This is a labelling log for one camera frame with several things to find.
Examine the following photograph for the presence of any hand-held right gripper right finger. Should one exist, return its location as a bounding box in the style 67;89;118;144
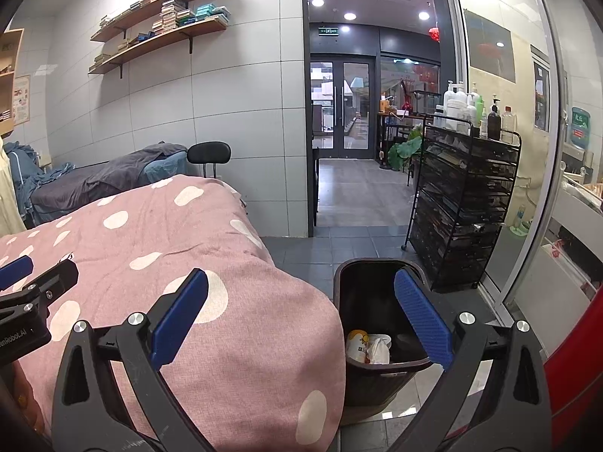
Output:
389;267;553;452

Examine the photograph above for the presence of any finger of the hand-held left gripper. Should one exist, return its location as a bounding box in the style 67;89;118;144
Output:
0;255;35;291
0;259;79;315

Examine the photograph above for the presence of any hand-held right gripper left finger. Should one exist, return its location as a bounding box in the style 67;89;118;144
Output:
51;268;215;452

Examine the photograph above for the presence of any dark trash bin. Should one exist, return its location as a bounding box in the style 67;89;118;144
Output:
333;257;436;408

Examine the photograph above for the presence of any person's left hand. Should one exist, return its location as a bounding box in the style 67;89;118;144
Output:
9;362;46;438

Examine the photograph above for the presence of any white plastic bag red print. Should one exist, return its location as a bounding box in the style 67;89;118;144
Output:
365;334;393;365

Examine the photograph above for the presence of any orange white paper cup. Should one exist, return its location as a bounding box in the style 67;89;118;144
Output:
346;331;378;364

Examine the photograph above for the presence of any cream cloth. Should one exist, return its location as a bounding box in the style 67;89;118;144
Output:
0;139;26;236

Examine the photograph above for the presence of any blue cloth pile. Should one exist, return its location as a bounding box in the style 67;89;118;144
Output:
5;141;76;227

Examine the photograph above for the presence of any grey blanket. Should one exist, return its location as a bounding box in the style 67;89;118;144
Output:
31;142;189;224

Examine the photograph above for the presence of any small white green container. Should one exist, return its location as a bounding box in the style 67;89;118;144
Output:
511;205;533;236

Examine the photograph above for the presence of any blue massage bed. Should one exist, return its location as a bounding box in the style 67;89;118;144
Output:
144;151;189;184

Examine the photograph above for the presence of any black chair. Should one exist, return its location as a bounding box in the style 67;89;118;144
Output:
187;141;232;180

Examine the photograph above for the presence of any red panel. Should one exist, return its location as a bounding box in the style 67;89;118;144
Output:
542;308;603;452

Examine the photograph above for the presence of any green potted plant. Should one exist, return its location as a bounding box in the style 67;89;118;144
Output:
387;129;425;173

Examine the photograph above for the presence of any black side table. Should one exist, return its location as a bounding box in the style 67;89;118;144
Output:
377;113;425;170

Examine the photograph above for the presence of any brown pump bottle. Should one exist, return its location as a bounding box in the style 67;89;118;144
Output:
487;98;501;140

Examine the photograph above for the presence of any large white pump bottle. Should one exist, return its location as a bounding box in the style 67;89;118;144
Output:
443;81;468;128

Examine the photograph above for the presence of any glass double door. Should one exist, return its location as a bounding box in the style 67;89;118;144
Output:
311;59;375;150

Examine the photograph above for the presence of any blue water jug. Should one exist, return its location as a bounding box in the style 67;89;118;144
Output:
568;106;592;149

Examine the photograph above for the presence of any black wire rolling cart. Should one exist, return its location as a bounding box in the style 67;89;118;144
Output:
402;125;523;293

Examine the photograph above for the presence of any wall poster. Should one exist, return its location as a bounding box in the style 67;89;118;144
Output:
13;75;31;125

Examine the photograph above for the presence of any wooden wall cabinet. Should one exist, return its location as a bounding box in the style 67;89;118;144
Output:
0;28;24;135

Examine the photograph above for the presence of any dark door frame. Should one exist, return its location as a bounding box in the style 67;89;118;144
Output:
301;0;446;238

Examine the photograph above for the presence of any wooden wall shelf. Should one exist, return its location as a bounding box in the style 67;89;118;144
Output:
89;20;229;80
90;0;227;42

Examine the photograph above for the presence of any dark wall board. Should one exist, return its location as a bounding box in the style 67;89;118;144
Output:
464;8;514;83

